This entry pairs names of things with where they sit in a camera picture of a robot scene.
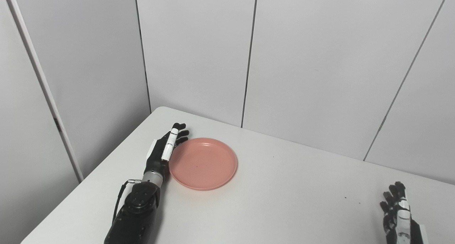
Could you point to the pink plate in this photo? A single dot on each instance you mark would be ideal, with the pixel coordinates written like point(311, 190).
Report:
point(203, 163)

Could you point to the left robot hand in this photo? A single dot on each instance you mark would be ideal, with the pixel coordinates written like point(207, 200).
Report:
point(165, 150)

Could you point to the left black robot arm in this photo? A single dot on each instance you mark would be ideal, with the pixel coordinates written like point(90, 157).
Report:
point(137, 212)

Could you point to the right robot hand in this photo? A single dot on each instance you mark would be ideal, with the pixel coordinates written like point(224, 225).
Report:
point(400, 219)

